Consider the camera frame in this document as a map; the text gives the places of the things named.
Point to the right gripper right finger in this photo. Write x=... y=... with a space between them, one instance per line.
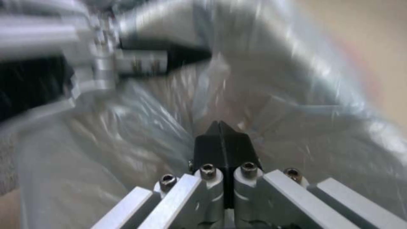
x=241 y=152

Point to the translucent plastic garbage bag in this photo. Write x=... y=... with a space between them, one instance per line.
x=302 y=71

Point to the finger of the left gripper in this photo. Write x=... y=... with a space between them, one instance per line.
x=143 y=62
x=159 y=21

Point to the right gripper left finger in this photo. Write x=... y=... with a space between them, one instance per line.
x=208 y=150

